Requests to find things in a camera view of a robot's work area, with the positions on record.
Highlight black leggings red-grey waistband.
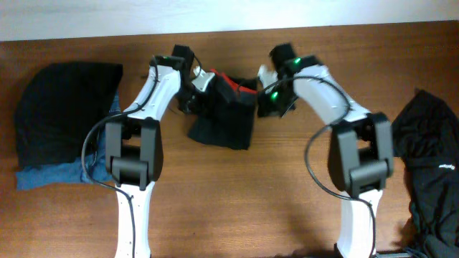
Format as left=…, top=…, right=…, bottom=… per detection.
left=187, top=69, right=257, bottom=150

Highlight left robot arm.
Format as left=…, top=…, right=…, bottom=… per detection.
left=105, top=44, right=204, bottom=257

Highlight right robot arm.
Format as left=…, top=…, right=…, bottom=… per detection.
left=257, top=43, right=394, bottom=257

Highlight folded blue jeans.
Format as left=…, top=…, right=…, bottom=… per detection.
left=14, top=92, right=120, bottom=190

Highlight folded black garment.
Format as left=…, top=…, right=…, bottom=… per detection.
left=14, top=61, right=123, bottom=168

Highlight black shirt with logo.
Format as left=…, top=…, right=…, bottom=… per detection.
left=392, top=90, right=458, bottom=257

